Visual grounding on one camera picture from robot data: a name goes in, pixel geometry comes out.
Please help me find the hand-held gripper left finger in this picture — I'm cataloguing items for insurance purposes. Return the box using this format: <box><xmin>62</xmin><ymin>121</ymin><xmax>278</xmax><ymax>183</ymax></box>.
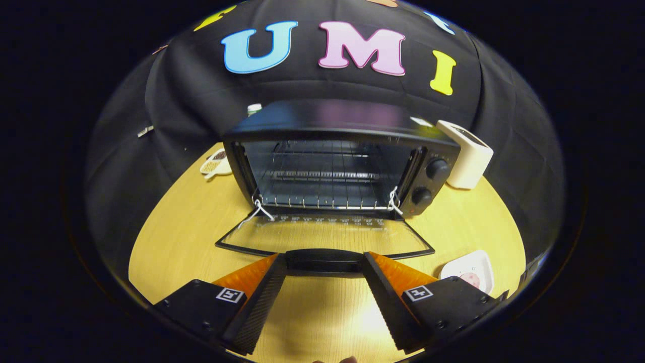
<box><xmin>154</xmin><ymin>252</ymin><xmax>288</xmax><ymax>355</ymax></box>

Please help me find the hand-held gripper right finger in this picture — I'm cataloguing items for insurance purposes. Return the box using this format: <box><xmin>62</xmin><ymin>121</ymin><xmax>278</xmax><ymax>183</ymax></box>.
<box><xmin>363</xmin><ymin>251</ymin><xmax>507</xmax><ymax>353</ymax></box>

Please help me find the white square food dish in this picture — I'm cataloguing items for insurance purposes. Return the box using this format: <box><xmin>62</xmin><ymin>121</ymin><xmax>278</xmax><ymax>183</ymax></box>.
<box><xmin>440</xmin><ymin>250</ymin><xmax>494</xmax><ymax>294</ymax></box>

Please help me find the black toaster oven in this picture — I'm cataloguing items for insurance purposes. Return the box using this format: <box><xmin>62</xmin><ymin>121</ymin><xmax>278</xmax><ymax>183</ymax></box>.
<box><xmin>215</xmin><ymin>99</ymin><xmax>462</xmax><ymax>278</ymax></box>

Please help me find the white toaster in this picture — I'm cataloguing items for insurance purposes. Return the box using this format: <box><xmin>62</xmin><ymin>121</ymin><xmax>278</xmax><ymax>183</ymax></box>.
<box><xmin>436</xmin><ymin>120</ymin><xmax>494</xmax><ymax>190</ymax></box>

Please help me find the white dish with seeds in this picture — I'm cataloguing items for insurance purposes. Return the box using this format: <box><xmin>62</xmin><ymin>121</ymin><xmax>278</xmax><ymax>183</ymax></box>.
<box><xmin>200</xmin><ymin>148</ymin><xmax>232</xmax><ymax>180</ymax></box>

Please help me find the white string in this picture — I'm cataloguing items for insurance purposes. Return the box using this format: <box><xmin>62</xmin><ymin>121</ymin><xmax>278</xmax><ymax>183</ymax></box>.
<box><xmin>386</xmin><ymin>187</ymin><xmax>404</xmax><ymax>216</ymax></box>
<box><xmin>237</xmin><ymin>197</ymin><xmax>276</xmax><ymax>230</ymax></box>

